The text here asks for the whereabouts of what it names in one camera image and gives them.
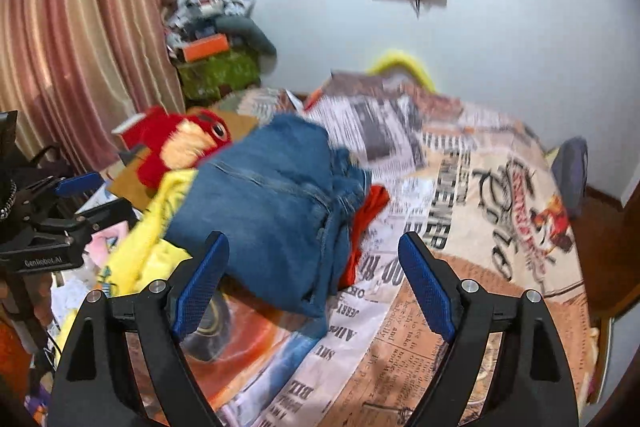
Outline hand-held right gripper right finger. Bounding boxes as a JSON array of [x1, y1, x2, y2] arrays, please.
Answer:
[[397, 231, 581, 427]]

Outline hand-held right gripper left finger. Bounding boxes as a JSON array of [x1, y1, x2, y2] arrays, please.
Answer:
[[47, 231, 231, 427]]

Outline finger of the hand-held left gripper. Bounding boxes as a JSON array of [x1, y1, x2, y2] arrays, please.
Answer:
[[30, 172, 103, 208], [30, 198, 138, 239]]

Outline blue denim jeans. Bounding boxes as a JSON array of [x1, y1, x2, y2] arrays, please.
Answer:
[[162, 113, 373, 320]]

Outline yellow printed garment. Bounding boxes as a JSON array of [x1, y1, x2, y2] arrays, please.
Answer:
[[55, 167, 202, 360]]

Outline red plush toy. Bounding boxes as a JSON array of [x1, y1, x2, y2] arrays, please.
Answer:
[[120, 106, 236, 188]]

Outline red cloth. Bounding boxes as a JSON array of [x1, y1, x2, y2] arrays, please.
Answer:
[[337, 184, 392, 290]]

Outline newspaper print bed sheet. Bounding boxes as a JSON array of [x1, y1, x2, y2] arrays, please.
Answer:
[[125, 69, 601, 427]]

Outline pink striped curtain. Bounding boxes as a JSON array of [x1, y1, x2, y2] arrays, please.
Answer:
[[0, 0, 187, 185]]

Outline green bag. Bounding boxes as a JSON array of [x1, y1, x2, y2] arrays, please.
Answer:
[[175, 51, 263, 104]]

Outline grey blue pillow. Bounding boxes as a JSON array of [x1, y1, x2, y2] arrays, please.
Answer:
[[549, 136, 592, 222]]

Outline orange box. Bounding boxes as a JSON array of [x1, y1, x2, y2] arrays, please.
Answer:
[[181, 33, 231, 62]]

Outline pile of clutter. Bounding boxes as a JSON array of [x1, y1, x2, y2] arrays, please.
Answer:
[[165, 0, 256, 48]]

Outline grey neck pillow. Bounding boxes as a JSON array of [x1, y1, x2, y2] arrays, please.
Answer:
[[215, 16, 277, 58]]

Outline yellow pillow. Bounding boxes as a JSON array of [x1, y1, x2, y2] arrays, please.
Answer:
[[367, 49, 437, 94]]

